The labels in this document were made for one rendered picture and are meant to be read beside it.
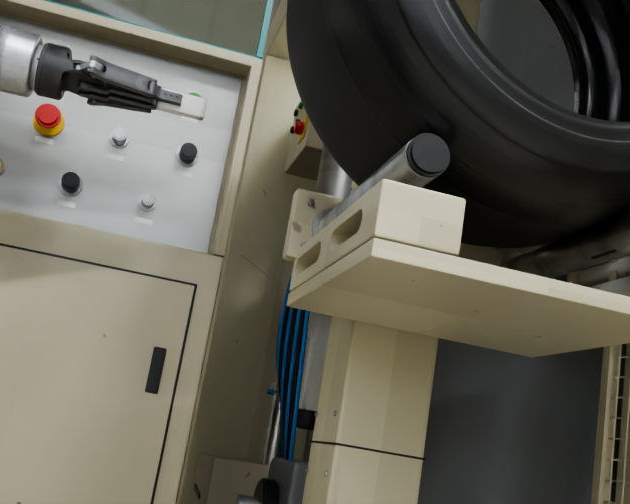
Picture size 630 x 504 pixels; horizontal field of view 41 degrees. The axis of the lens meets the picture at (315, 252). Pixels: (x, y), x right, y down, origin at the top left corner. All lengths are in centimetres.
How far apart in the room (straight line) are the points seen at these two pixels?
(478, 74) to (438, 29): 6
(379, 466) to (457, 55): 57
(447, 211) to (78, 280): 74
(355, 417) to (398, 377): 8
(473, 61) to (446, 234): 18
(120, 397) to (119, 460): 10
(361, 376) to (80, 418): 47
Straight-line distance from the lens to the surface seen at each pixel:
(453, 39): 87
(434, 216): 81
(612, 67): 134
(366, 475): 116
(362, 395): 115
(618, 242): 100
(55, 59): 123
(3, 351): 139
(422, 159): 82
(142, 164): 149
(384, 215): 79
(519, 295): 86
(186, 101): 124
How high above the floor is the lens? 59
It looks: 14 degrees up
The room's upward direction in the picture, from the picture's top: 10 degrees clockwise
